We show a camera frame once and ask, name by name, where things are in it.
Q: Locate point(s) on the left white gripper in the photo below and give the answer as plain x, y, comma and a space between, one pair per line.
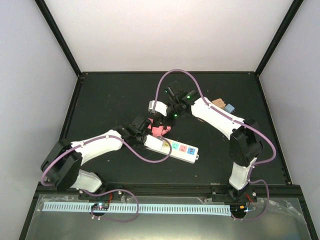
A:
151, 136

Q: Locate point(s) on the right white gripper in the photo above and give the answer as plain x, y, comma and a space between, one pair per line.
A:
164, 117

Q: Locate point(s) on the pink extension socket adapter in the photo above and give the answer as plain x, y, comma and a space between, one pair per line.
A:
157, 131

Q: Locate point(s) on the white power strip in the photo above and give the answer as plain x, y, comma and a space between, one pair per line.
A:
180, 151

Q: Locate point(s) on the orange cube plug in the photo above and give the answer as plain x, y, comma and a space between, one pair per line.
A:
219, 103

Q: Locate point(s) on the blue cube plug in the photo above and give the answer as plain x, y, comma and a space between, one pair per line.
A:
229, 108

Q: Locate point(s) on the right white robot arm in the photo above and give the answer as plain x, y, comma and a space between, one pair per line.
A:
244, 146

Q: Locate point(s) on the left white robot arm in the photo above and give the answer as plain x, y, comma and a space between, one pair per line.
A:
61, 169

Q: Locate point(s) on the left circuit board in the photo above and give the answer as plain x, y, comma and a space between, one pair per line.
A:
100, 206

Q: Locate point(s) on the circuit board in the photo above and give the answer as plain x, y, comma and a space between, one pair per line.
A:
100, 206
237, 209

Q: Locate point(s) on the right circuit board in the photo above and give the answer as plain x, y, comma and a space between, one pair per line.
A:
237, 209

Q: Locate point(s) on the black aluminium frame rail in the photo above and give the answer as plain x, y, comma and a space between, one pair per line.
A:
218, 192

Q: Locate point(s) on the light blue slotted cable duct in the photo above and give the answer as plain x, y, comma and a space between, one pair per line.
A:
141, 208

